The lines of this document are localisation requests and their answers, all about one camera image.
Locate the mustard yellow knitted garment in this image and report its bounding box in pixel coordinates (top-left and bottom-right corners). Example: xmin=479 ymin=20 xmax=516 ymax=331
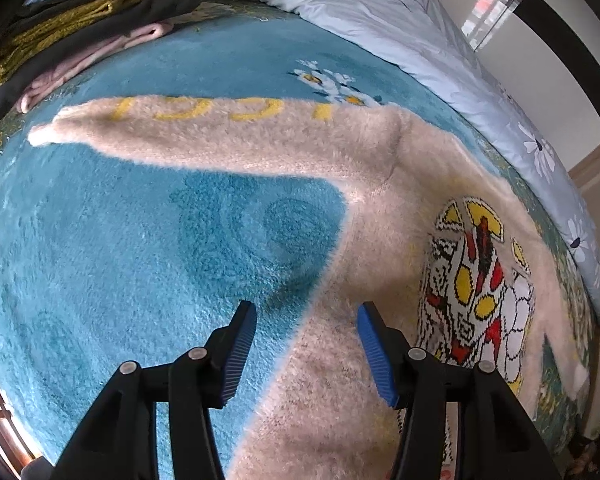
xmin=0 ymin=0 xmax=148 ymax=86

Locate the cream fuzzy printed sweater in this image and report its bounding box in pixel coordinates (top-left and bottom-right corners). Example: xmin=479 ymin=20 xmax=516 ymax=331
xmin=28 ymin=94 xmax=592 ymax=480

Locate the teal floral blanket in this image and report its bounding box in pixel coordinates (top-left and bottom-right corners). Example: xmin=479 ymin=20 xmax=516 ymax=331
xmin=0 ymin=0 xmax=600 ymax=466

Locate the pile of folded clothes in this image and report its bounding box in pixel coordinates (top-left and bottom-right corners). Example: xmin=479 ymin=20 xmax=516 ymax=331
xmin=0 ymin=0 xmax=201 ymax=128

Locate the light blue floral quilt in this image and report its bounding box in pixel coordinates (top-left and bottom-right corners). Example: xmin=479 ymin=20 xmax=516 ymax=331
xmin=200 ymin=0 xmax=600 ymax=326

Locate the pink folded garment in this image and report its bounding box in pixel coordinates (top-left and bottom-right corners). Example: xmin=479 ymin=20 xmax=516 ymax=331
xmin=14 ymin=21 xmax=175 ymax=113

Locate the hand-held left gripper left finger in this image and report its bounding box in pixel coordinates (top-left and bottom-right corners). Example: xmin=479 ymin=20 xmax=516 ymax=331
xmin=49 ymin=300 xmax=258 ymax=480

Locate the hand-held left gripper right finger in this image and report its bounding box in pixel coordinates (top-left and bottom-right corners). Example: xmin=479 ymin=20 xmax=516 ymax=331
xmin=356 ymin=302 xmax=561 ymax=480

